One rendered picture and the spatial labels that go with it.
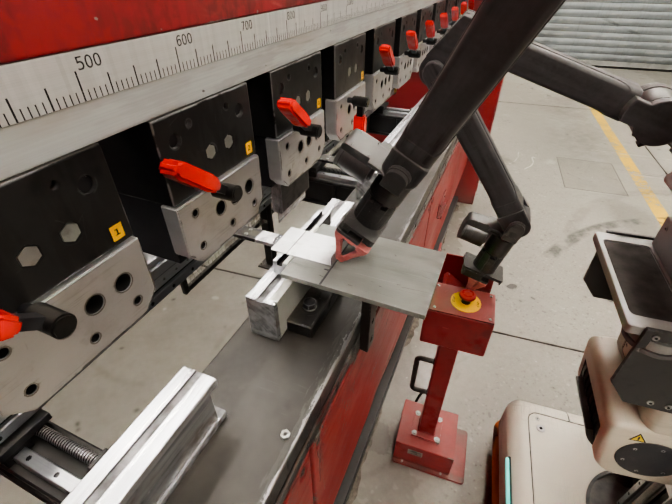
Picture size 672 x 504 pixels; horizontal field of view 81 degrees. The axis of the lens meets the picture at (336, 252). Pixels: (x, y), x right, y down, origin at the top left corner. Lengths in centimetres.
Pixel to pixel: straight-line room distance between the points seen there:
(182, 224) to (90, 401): 161
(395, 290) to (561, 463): 91
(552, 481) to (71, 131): 135
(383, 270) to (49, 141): 54
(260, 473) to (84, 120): 49
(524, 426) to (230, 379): 100
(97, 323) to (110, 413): 153
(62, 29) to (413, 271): 58
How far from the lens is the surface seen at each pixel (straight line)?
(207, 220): 46
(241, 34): 49
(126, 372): 202
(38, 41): 34
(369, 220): 65
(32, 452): 81
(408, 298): 67
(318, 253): 75
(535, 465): 141
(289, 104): 51
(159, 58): 40
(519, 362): 200
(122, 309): 41
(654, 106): 85
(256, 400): 70
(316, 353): 74
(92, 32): 36
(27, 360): 37
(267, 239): 79
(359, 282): 69
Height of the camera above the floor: 145
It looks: 37 degrees down
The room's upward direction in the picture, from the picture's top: straight up
